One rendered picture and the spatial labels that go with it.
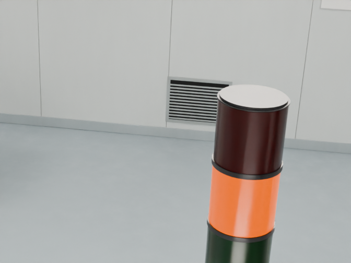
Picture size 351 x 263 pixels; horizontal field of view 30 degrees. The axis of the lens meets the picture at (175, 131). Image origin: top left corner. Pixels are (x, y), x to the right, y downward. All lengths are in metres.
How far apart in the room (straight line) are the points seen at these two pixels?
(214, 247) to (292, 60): 5.52
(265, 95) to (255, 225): 0.09
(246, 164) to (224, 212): 0.04
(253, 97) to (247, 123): 0.02
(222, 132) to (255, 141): 0.02
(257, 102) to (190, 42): 5.51
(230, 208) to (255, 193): 0.02
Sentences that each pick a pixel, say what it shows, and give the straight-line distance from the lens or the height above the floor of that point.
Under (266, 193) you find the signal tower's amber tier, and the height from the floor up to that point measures 2.29.
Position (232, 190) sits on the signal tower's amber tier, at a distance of 0.46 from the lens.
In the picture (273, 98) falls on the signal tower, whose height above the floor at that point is 2.35.
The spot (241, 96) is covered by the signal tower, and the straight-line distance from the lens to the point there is 0.45.
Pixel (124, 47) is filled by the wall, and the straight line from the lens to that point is 6.05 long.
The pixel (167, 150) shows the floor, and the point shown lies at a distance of 5.99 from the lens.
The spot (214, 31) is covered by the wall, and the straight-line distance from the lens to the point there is 5.91.
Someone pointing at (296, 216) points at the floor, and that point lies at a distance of 5.12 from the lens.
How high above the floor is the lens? 2.50
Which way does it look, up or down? 23 degrees down
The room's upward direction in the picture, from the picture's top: 3 degrees clockwise
